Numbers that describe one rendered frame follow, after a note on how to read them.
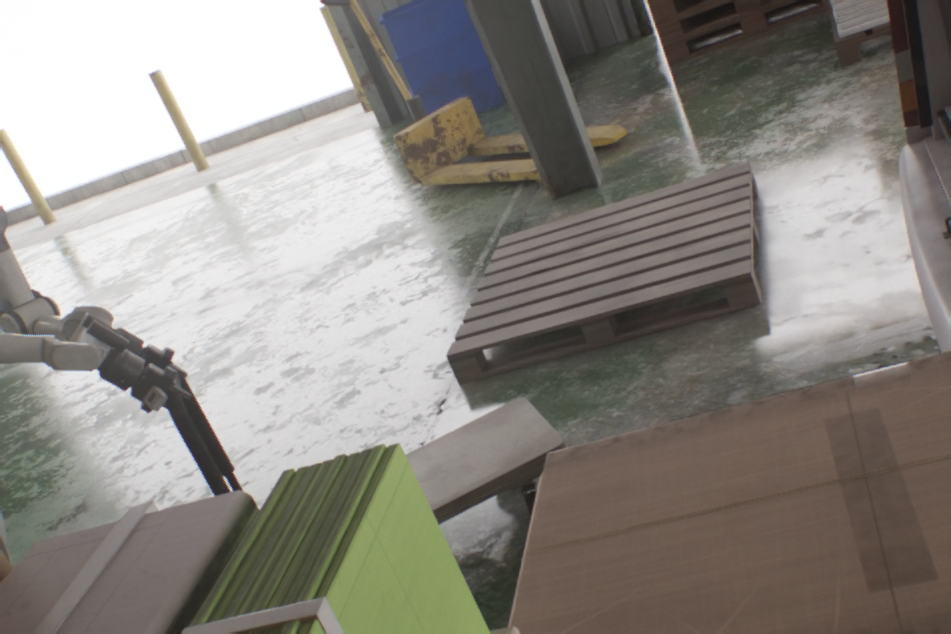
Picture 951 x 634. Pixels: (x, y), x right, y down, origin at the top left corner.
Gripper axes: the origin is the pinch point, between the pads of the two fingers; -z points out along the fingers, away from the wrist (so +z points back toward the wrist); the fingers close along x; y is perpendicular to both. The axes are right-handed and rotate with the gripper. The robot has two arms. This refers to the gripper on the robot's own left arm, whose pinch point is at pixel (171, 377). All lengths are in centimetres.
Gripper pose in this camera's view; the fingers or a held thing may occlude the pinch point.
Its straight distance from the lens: 323.0
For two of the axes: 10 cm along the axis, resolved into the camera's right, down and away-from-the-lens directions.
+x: 5.9, -8.1, -0.6
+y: -2.8, -2.7, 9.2
